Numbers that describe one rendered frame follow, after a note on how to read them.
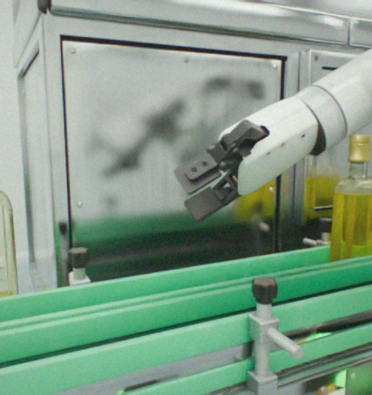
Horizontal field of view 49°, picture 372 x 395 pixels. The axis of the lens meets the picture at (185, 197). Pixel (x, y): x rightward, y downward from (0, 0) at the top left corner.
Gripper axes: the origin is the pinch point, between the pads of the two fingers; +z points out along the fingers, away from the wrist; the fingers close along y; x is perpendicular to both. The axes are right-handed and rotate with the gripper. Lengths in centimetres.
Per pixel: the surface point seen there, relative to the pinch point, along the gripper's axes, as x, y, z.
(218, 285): 8.1, -13.1, 2.3
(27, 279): -31, -69, 44
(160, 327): 9.1, -8.9, 11.3
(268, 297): 13.6, -2.2, -0.8
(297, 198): -1.4, -35.7, -21.7
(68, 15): -34.7, -1.0, 0.0
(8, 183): -189, -246, 87
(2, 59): -256, -198, 38
